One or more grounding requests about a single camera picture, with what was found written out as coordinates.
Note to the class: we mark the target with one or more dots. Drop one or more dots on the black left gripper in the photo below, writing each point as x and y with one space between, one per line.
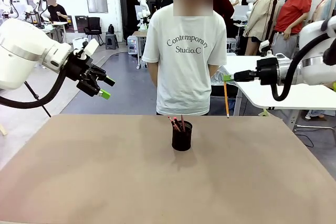
77 68

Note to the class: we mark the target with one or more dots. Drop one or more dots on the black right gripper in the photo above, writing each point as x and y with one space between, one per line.
267 70

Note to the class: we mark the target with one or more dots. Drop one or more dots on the yellow pencil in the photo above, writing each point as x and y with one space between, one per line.
226 98

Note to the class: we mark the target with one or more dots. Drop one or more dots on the reddish brown pencil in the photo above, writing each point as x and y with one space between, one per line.
182 123

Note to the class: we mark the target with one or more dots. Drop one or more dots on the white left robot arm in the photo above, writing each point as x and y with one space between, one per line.
23 51

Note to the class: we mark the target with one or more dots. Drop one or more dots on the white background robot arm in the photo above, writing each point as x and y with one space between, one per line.
144 11

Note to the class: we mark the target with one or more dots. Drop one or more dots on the person's left forearm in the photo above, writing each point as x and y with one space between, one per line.
214 69

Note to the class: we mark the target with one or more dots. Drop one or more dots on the person's right forearm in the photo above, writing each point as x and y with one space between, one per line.
152 73

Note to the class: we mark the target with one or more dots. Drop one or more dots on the black mesh pen holder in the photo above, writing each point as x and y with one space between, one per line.
182 138

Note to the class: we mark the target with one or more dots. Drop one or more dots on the clear plastic sheet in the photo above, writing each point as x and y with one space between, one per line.
219 75

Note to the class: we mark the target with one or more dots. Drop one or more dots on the white box on floor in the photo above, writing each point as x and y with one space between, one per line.
231 45

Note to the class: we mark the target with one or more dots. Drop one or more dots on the white air purifier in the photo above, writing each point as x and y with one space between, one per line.
78 43

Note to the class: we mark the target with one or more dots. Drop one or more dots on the pale green plastic piece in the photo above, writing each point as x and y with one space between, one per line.
264 113

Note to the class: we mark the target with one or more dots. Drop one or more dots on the black step stool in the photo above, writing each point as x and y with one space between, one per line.
112 41

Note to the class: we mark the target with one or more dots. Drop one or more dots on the lit computer tower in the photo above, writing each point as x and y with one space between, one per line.
132 45

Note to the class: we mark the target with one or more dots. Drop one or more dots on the black office chair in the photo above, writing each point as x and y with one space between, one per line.
93 27

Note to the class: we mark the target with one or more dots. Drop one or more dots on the small black bag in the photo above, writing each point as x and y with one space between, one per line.
111 28

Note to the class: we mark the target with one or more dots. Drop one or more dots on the black tripod stand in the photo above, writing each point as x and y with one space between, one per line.
271 24

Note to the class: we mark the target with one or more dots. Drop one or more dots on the person in white t-shirt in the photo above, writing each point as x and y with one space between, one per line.
186 58

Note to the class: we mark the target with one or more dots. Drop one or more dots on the mannequin in beige jacket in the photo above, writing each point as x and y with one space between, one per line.
258 16

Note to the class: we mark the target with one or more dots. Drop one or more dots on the black tripod leg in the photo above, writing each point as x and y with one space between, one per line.
38 99

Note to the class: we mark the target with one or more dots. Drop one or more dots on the background robot table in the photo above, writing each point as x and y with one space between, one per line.
139 33

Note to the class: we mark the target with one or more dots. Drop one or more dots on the white side table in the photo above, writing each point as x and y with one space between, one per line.
309 95

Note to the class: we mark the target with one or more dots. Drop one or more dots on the person in red shirt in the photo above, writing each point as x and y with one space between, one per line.
291 11

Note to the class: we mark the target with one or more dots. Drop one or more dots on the seated person in black shirt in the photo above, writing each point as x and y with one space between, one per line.
57 10

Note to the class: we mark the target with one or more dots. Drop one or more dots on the small wooden stick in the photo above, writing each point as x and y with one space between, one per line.
3 131

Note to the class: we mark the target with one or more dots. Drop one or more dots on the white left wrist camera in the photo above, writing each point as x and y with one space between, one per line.
91 47

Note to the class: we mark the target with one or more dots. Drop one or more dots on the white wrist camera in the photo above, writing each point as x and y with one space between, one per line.
91 47
264 45

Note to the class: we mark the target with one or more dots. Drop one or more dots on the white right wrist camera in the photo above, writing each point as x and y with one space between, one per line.
264 45

